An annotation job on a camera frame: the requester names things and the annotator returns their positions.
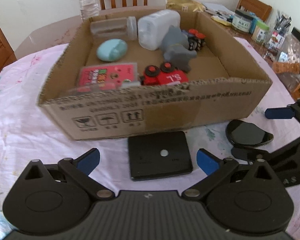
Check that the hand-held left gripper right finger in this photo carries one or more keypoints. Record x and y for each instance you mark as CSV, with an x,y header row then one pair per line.
x,y
207,161

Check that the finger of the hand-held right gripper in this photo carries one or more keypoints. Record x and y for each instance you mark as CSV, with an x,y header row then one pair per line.
x,y
292,160
277,113

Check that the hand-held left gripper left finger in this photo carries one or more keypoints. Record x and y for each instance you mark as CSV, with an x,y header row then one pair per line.
x,y
90,160

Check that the black oval dish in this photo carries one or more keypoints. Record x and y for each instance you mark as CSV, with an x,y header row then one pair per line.
x,y
247,135

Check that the black square pad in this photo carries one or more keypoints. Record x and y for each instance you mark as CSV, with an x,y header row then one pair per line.
x,y
160,155

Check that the cardboard box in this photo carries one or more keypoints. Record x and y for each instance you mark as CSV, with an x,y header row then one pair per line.
x,y
177,110

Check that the pink card case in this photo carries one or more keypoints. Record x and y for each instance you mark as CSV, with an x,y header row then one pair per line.
x,y
102,76

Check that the red toy train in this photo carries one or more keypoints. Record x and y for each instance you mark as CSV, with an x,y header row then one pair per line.
x,y
165,77

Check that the black toy car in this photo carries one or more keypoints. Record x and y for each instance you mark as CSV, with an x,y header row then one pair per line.
x,y
196,41

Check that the teal round case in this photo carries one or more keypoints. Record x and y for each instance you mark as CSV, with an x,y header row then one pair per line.
x,y
112,50

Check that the grey toy figure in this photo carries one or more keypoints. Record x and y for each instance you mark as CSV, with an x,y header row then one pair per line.
x,y
176,50

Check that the brown cookie packet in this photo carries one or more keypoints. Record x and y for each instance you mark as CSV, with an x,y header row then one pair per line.
x,y
287,68

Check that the large black-lidded clear jar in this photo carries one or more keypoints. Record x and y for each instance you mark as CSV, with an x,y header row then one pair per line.
x,y
295,50

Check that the clear pen holder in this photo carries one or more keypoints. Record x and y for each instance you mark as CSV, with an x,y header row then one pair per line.
x,y
278,33

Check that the green-lidded container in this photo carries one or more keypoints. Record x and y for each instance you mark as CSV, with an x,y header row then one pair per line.
x,y
260,31

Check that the dark-lidded glass jar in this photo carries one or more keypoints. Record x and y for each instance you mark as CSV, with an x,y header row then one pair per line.
x,y
242,22

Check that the yellow packet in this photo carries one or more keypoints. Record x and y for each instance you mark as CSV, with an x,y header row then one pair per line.
x,y
221,20

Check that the clear plastic jar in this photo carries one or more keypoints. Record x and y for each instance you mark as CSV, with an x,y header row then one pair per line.
x,y
110,28

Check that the white plastic container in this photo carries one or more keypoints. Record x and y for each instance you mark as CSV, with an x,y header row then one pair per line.
x,y
155,27

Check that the clear water bottle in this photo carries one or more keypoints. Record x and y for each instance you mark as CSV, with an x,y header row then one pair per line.
x,y
88,0

